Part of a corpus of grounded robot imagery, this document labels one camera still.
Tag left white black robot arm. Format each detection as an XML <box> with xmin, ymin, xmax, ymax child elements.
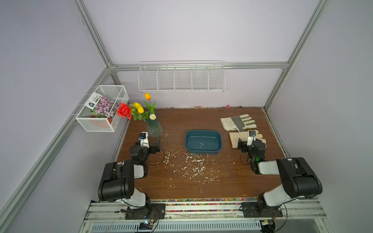
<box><xmin>98</xmin><ymin>143</ymin><xmax>160</xmax><ymax>210</ymax></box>

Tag white wire side basket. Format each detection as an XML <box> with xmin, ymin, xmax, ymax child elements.
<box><xmin>75</xmin><ymin>85</ymin><xmax>129</xmax><ymax>133</ymax></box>

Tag teal plastic storage box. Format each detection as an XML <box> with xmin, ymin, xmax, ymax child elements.
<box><xmin>185</xmin><ymin>130</ymin><xmax>222</xmax><ymax>154</ymax></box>

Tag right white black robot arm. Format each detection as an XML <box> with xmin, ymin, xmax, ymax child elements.
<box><xmin>238</xmin><ymin>139</ymin><xmax>323</xmax><ymax>209</ymax></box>

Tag glass flower vase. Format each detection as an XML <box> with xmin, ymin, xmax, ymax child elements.
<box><xmin>145</xmin><ymin>113</ymin><xmax>163</xmax><ymax>137</ymax></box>

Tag yellow artificial tulips bunch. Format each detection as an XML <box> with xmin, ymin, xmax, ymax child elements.
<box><xmin>129</xmin><ymin>93</ymin><xmax>156</xmax><ymax>121</ymax></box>

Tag purple flower packet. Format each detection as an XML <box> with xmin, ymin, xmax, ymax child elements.
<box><xmin>84</xmin><ymin>92</ymin><xmax>119</xmax><ymax>119</ymax></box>

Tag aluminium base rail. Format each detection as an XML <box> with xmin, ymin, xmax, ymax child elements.
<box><xmin>80</xmin><ymin>198</ymin><xmax>334</xmax><ymax>233</ymax></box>

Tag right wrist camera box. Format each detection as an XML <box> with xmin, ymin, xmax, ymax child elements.
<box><xmin>247</xmin><ymin>131</ymin><xmax>256</xmax><ymax>146</ymax></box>

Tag red artificial rose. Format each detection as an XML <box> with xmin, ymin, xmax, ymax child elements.
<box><xmin>117</xmin><ymin>103</ymin><xmax>132</xmax><ymax>120</ymax></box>

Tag white wire wall shelf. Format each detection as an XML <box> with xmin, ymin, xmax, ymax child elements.
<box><xmin>138</xmin><ymin>62</ymin><xmax>226</xmax><ymax>93</ymax></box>

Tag white grey work glove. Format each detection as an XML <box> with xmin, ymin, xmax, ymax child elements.
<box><xmin>220</xmin><ymin>114</ymin><xmax>257</xmax><ymax>132</ymax></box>

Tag cream canvas work glove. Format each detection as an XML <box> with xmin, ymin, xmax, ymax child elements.
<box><xmin>229</xmin><ymin>130</ymin><xmax>267</xmax><ymax>149</ymax></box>

